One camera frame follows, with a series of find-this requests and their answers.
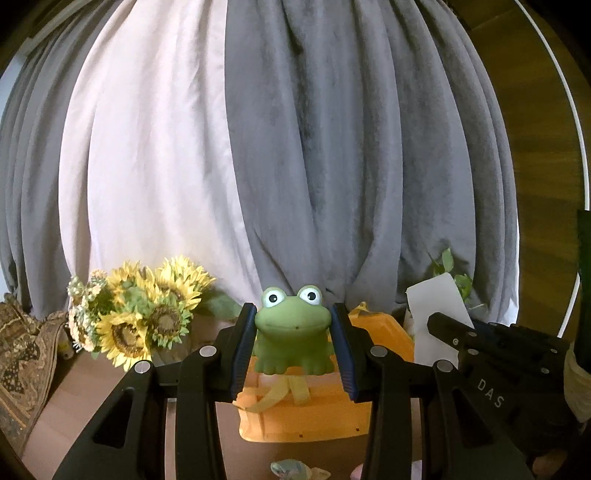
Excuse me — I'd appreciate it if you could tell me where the sunflower bouquet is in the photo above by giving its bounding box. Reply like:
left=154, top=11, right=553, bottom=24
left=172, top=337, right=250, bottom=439
left=67, top=255, right=240, bottom=371

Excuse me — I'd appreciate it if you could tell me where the white ring lamp tube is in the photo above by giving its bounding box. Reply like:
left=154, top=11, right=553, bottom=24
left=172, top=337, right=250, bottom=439
left=513, top=0, right=591, bottom=339

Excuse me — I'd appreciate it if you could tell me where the green potted plant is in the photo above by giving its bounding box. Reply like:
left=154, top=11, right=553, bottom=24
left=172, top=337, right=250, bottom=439
left=431, top=247, right=473, bottom=303

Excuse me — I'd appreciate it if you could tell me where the grey curtain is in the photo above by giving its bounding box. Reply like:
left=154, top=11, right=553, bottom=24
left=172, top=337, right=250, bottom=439
left=1, top=1, right=518, bottom=323

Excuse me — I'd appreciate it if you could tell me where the white plant pot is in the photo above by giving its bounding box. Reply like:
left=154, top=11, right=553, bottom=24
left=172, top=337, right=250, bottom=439
left=405, top=273, right=474, bottom=367

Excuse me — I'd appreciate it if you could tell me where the orange plastic crate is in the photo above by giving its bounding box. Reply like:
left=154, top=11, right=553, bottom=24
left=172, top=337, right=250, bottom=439
left=233, top=301, right=416, bottom=444

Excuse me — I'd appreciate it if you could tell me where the gloved right hand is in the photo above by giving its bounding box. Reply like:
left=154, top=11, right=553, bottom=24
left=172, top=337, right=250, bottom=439
left=533, top=343, right=590, bottom=477

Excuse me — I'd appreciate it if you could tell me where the green frog toy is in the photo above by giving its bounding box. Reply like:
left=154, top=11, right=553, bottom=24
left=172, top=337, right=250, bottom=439
left=252, top=285, right=335, bottom=376

